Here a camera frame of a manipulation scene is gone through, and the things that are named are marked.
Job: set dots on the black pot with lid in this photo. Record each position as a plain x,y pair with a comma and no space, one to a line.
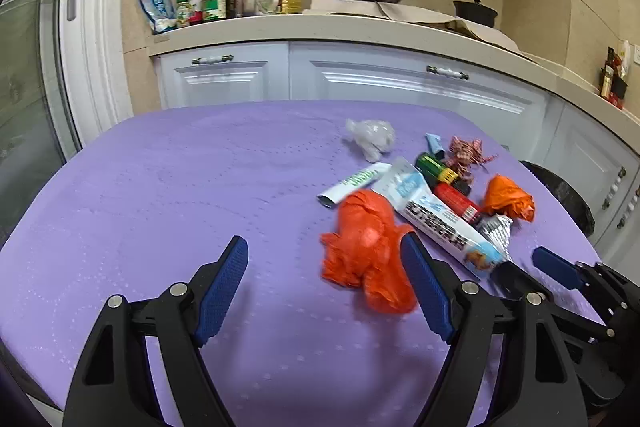
475,14

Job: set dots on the narrow white cabinet door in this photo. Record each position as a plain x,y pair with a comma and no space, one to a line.
225,82

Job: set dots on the blue and white bag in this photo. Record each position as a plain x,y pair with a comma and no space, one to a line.
157,7

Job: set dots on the silver foil wrapper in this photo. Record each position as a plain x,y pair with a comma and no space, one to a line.
495,232

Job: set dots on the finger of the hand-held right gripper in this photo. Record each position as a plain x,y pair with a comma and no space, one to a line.
555,264
510,279

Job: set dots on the purple tablecloth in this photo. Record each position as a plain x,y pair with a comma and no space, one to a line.
175,182

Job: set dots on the red box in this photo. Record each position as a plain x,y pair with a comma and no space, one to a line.
616,101

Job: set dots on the small orange plastic bag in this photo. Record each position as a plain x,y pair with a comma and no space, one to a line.
505,197

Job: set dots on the white tube with green print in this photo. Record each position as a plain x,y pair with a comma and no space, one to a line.
355,182

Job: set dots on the light blue wrapper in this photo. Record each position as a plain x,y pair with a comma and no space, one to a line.
434,144

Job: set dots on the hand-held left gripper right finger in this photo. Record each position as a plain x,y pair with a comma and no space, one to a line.
425,287

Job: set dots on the black-lined trash bin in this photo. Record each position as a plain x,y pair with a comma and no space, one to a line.
565,197

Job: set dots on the green bottle with black cap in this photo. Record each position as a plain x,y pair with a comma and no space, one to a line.
432,164

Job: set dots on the beige stove cover cloth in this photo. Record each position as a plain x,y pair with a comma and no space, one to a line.
400,12

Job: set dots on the wide white cabinet door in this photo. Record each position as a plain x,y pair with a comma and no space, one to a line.
375,82

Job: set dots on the white corner cabinet door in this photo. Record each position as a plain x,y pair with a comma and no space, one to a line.
585,142

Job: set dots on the white framed glass door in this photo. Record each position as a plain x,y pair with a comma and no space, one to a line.
95,32

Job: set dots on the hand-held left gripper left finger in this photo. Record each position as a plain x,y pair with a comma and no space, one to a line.
225,287

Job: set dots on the speckled beige countertop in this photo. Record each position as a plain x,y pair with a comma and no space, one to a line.
240,29

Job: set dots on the red checked ribbon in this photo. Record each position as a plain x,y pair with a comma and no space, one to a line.
462,152

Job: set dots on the dark olive oil bottle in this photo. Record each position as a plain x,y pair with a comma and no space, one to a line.
607,74

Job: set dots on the crumpled clear plastic bag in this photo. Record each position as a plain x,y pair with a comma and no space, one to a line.
372,137

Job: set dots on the black utensil holder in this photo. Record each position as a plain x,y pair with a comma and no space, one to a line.
620,88

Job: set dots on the large orange plastic bag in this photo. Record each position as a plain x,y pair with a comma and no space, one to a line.
360,237

